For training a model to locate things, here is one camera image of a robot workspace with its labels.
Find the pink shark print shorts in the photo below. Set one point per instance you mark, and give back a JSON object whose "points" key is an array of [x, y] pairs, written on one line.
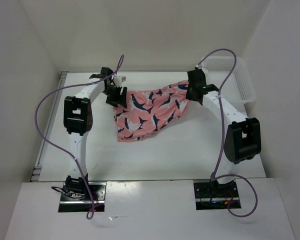
{"points": [[150, 111]]}

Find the white plastic mesh basket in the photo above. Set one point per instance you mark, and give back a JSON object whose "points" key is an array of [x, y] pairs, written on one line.
{"points": [[232, 76]]}

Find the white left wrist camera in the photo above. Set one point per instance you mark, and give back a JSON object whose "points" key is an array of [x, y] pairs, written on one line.
{"points": [[119, 80]]}

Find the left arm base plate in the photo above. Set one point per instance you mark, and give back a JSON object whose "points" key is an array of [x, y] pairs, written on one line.
{"points": [[79, 203]]}

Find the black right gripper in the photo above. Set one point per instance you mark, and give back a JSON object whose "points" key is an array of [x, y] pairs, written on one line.
{"points": [[188, 95]]}

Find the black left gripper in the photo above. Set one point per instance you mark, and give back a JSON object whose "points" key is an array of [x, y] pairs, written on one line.
{"points": [[120, 99]]}

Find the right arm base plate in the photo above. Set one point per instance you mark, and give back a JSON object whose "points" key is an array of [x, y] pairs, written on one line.
{"points": [[202, 197]]}

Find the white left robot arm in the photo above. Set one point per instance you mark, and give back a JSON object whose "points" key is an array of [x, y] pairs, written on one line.
{"points": [[78, 121]]}

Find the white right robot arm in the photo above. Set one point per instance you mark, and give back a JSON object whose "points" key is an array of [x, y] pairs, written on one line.
{"points": [[240, 135]]}

